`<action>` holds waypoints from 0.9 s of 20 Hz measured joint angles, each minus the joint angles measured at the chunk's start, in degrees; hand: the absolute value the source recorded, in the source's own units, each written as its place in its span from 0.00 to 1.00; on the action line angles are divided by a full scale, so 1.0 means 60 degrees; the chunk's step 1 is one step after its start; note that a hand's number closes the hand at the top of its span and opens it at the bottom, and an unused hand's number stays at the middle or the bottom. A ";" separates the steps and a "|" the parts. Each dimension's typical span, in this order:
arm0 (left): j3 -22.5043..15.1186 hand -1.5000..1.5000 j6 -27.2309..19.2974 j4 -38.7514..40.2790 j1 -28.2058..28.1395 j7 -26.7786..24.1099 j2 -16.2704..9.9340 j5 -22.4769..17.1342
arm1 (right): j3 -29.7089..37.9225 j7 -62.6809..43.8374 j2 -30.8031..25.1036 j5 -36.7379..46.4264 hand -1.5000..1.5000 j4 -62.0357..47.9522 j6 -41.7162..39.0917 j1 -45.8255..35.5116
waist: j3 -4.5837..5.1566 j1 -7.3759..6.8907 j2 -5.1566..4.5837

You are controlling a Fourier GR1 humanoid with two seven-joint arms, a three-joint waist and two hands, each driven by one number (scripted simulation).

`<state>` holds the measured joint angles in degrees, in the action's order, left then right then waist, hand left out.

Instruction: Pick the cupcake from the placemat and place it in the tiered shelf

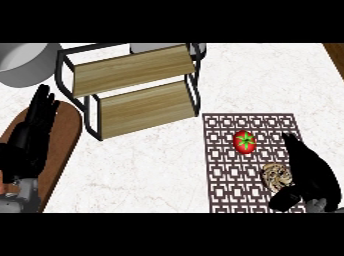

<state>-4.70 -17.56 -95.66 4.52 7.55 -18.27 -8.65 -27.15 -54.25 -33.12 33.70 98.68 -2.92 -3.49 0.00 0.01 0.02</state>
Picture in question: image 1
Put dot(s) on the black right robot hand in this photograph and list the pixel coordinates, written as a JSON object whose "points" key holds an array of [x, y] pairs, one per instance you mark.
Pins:
{"points": [[312, 170]]}

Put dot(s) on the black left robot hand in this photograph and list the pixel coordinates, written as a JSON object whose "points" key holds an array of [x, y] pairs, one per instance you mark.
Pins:
{"points": [[29, 140]]}

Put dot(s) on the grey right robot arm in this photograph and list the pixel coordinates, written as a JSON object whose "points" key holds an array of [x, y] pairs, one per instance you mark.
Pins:
{"points": [[327, 206]]}

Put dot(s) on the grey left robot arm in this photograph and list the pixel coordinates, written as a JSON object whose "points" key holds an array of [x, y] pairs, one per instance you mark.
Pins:
{"points": [[17, 196]]}

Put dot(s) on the beige speckled cupcake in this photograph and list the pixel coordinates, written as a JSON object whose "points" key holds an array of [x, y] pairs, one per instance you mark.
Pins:
{"points": [[277, 176]]}

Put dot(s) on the brown patterned placemat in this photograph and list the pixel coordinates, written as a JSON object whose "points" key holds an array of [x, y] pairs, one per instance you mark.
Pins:
{"points": [[238, 173]]}

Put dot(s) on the brown wooden cutting board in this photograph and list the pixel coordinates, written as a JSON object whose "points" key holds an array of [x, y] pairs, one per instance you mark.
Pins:
{"points": [[57, 150]]}

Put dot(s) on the red tomato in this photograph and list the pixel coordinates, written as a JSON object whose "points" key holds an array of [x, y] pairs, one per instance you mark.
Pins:
{"points": [[246, 141]]}

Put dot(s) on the grey pot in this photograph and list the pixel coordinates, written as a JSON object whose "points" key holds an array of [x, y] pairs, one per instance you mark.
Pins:
{"points": [[14, 63]]}

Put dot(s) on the wooden tiered shelf black frame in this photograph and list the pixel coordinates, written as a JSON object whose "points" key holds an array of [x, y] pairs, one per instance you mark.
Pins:
{"points": [[135, 90]]}

